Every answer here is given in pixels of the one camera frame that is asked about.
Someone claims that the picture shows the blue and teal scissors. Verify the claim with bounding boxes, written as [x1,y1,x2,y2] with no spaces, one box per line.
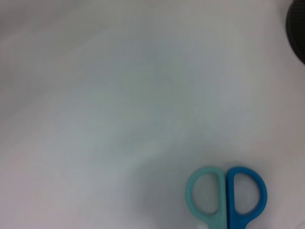
[185,166,268,229]

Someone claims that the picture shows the black mesh pen cup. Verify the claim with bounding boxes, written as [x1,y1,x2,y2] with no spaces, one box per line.
[285,0,305,65]

